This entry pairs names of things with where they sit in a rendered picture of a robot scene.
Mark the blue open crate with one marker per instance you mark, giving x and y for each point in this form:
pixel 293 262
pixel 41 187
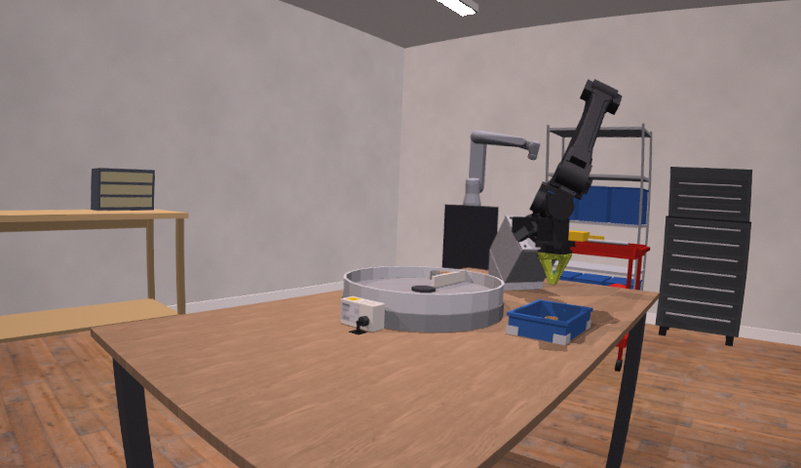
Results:
pixel 572 320

